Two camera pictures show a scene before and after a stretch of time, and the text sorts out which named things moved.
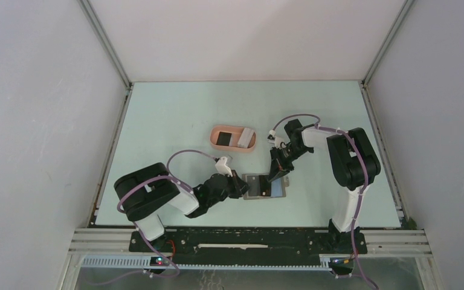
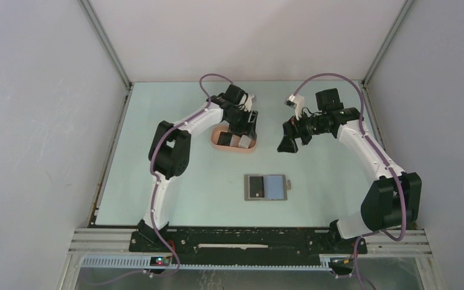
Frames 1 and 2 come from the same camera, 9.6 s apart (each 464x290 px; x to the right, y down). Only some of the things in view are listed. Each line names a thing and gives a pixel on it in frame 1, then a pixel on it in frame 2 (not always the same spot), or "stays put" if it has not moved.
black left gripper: (240, 186) → (251, 127)
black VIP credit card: (265, 185) → (257, 186)
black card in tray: (223, 139) stays put
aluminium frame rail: (104, 241) stays put
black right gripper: (281, 167) → (292, 131)
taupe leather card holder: (261, 188) stays put
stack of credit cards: (245, 138) stays put
